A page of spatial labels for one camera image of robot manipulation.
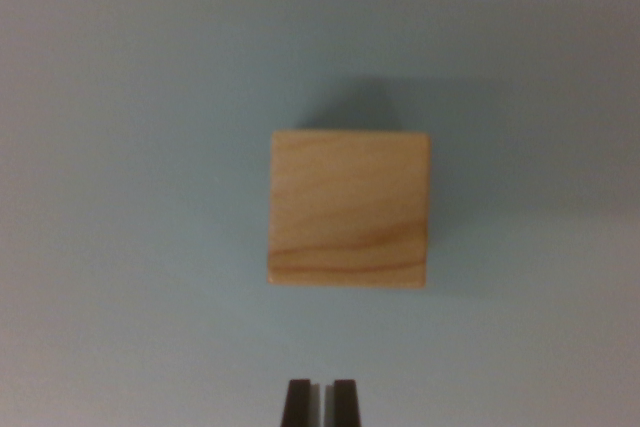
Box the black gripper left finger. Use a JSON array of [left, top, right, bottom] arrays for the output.
[[281, 379, 323, 427]]

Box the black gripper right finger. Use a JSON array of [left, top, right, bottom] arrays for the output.
[[324, 379, 364, 427]]

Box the light wooden cube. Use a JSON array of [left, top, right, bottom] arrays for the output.
[[266, 129, 432, 290]]

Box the translucent plastic bin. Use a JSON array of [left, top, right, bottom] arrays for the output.
[[0, 0, 640, 427]]

